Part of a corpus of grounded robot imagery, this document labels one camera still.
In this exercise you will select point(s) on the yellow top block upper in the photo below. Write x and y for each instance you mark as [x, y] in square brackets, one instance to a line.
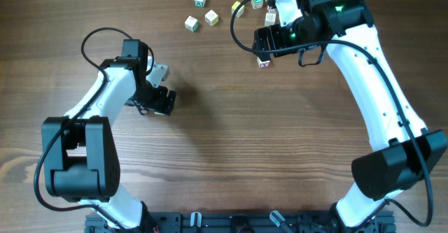
[237, 8]

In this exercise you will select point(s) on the green letter N block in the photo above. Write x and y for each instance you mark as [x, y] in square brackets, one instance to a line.
[256, 4]

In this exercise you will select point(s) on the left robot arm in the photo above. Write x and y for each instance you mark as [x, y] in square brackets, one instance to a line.
[80, 162]

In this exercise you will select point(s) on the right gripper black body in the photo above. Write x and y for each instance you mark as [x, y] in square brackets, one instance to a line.
[263, 39]

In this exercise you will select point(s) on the yellow side wooden block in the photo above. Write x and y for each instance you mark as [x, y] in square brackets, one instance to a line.
[211, 18]

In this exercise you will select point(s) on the white top red block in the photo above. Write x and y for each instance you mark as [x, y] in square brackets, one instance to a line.
[271, 9]

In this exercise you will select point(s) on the red letter Y block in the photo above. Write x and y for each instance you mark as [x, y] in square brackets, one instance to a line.
[263, 64]

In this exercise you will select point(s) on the left plain wooden block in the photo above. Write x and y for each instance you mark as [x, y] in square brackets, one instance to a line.
[191, 23]

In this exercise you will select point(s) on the plain drawing wooden block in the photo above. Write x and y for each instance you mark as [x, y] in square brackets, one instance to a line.
[270, 19]

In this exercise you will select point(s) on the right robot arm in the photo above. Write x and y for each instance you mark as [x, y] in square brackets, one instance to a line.
[404, 152]

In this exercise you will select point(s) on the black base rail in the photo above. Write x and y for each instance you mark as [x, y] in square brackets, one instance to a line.
[304, 221]

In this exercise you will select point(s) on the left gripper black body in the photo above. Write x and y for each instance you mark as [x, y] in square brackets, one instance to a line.
[162, 101]

